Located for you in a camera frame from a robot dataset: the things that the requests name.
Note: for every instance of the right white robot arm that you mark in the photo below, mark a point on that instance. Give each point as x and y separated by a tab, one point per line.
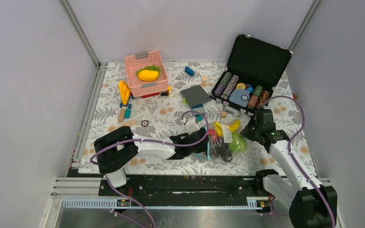
310	203

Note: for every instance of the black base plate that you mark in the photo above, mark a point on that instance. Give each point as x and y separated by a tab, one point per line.
188	190

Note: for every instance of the grey lego brick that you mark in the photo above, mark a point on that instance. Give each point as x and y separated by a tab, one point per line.
200	109

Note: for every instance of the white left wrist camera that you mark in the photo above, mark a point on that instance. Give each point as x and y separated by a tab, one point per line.
191	125

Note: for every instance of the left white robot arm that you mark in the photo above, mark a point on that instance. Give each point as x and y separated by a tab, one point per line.
116	149

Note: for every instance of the red toy brick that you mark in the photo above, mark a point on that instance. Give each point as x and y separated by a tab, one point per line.
150	95

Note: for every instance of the blue toy brick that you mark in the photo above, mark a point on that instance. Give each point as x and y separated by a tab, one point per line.
189	71

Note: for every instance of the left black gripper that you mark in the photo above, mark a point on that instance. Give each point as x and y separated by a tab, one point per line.
203	148

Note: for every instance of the clear zip top bag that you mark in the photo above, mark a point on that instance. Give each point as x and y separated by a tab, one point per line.
214	141

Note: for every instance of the green fake grapes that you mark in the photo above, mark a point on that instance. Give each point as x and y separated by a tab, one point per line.
152	68

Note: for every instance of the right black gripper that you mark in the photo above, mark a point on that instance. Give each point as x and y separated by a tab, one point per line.
245	132

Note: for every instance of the black poker chip case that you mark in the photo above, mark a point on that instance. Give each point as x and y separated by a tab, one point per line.
256	63

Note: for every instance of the yellow fake banana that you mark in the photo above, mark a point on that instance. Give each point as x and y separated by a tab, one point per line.
232	126

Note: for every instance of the purple fake eggplant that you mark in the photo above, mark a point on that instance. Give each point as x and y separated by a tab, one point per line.
224	152

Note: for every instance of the wooden plank block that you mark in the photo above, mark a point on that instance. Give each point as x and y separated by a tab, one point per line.
129	123

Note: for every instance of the green fake cabbage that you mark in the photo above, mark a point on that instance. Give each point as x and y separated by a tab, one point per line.
238	143

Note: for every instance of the yellow fake mango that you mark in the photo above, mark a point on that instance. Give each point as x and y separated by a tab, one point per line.
148	75

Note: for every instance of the yellow toy block stack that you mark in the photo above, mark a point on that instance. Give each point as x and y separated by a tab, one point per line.
125	93

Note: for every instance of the grey lego baseplate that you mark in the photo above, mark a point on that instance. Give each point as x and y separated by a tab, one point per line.
195	95

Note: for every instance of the pink plastic basket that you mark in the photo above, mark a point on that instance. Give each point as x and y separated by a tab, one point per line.
138	61

